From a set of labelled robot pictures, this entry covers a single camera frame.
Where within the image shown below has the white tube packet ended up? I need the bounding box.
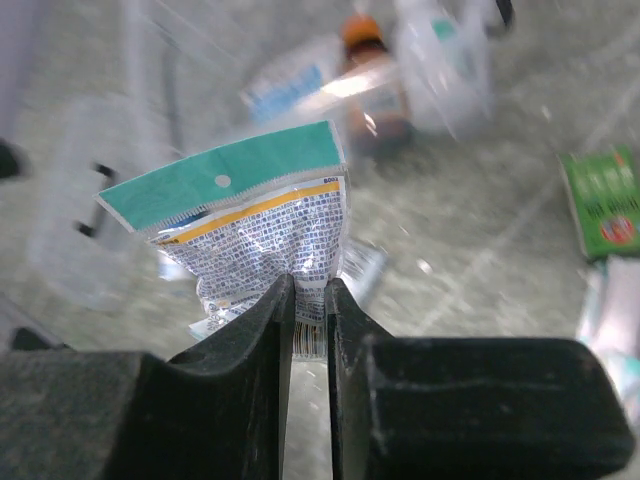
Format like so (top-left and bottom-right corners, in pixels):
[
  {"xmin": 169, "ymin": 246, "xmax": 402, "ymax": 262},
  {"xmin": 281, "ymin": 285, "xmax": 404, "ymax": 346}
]
[{"xmin": 577, "ymin": 256, "xmax": 639, "ymax": 424}]

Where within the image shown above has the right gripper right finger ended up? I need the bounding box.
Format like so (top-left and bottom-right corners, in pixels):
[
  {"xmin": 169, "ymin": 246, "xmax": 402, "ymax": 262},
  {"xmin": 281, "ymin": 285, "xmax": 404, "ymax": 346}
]
[{"xmin": 325, "ymin": 279, "xmax": 635, "ymax": 479}]

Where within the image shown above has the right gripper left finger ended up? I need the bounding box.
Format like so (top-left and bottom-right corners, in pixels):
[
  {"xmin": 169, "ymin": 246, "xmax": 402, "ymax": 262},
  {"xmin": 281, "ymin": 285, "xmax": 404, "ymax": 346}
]
[{"xmin": 104, "ymin": 275, "xmax": 295, "ymax": 479}]

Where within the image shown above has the white blue bandage packet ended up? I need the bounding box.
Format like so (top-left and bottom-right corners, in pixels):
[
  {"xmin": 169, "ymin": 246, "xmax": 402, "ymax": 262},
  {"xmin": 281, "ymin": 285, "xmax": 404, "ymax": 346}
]
[{"xmin": 239, "ymin": 34, "xmax": 343, "ymax": 123}]

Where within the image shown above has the green medicine box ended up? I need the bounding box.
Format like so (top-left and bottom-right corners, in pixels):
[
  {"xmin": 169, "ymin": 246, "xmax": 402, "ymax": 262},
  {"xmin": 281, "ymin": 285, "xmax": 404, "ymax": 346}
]
[{"xmin": 559, "ymin": 146, "xmax": 639, "ymax": 261}]

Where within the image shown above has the brown medicine bottle orange cap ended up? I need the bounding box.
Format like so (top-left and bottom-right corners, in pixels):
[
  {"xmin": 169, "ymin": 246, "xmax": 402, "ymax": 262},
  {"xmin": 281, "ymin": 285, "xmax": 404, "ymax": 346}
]
[{"xmin": 341, "ymin": 14, "xmax": 412, "ymax": 155}]

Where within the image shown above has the white medicine bottle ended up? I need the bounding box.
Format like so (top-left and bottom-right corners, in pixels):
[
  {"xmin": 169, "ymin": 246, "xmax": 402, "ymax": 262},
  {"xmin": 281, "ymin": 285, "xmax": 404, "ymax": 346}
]
[{"xmin": 394, "ymin": 1, "xmax": 492, "ymax": 140}]

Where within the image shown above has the clear plastic storage box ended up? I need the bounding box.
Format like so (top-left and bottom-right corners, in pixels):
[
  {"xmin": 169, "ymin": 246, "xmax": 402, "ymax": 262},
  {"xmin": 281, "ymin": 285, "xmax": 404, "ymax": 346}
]
[{"xmin": 0, "ymin": 0, "xmax": 516, "ymax": 311}]

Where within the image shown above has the teal-header plastic sachet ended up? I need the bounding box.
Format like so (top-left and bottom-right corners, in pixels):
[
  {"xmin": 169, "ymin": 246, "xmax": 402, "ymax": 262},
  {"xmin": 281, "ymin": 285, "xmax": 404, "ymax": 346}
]
[{"xmin": 96, "ymin": 121, "xmax": 348, "ymax": 361}]

